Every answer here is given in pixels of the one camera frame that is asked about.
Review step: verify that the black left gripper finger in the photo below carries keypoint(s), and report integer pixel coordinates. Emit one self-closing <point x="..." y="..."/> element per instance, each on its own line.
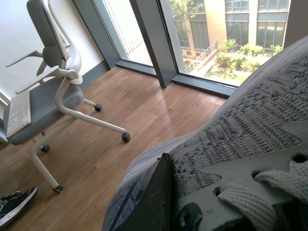
<point x="153" y="212"/>

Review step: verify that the black white skate shoe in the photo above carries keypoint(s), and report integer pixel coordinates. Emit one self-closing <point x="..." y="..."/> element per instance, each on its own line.
<point x="14" y="204"/>

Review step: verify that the white grey office chair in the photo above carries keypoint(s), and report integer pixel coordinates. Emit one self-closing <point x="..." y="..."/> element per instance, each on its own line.
<point x="55" y="91"/>

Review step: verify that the white keyboard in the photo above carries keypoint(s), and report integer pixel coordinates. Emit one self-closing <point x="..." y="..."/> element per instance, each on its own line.
<point x="19" y="113"/>

